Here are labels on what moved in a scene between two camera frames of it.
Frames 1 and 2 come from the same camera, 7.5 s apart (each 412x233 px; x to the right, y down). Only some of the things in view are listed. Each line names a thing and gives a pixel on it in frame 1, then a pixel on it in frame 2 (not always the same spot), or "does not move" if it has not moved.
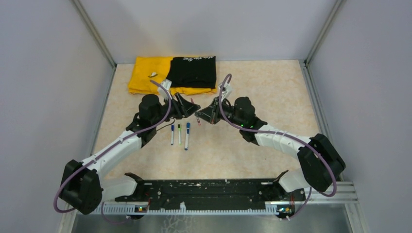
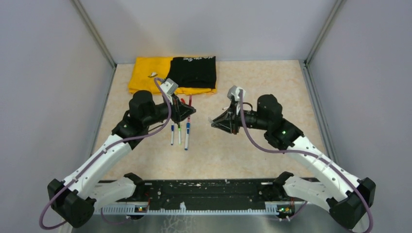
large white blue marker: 187,136 does not move
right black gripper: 214,107 -> 229,119
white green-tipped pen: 179,133 does not move
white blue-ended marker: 172,127 does not move
